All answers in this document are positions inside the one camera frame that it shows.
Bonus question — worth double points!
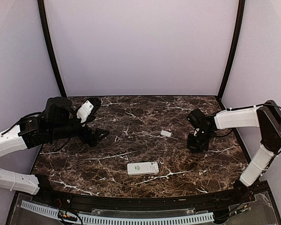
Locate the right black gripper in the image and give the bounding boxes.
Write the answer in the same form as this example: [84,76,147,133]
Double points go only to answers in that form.
[186,129,214,153]

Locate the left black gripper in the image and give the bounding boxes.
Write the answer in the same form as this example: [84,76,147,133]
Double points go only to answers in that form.
[50,111,110,147]

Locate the white battery cover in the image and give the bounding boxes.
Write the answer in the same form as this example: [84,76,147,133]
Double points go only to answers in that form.
[160,130,172,137]

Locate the white remote control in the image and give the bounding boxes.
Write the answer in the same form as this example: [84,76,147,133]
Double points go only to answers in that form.
[127,162,159,175]

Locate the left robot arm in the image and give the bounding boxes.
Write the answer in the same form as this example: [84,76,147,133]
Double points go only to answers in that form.
[0,97,110,204]

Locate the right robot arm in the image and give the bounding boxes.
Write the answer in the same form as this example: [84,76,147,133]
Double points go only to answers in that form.
[187,100,281,203]

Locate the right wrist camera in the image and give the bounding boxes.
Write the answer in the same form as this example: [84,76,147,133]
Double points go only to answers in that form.
[187,109,205,128]

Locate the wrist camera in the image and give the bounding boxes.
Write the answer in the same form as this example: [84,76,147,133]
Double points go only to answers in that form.
[76,97,101,124]
[187,109,205,128]

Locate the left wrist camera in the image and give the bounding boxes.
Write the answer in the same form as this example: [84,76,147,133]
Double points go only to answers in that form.
[76,97,101,124]

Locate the black front rail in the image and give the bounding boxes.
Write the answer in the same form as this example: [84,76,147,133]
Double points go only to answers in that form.
[32,188,250,212]

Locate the white slotted cable duct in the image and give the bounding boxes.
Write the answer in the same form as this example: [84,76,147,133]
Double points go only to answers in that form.
[21,201,214,225]

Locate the left black frame post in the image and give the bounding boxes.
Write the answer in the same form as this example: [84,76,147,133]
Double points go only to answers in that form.
[37,0,67,98]

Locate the black frame post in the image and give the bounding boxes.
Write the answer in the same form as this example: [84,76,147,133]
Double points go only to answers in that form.
[37,0,67,98]
[217,0,245,101]

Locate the right black frame post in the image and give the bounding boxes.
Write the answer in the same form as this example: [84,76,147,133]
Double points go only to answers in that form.
[217,0,245,101]

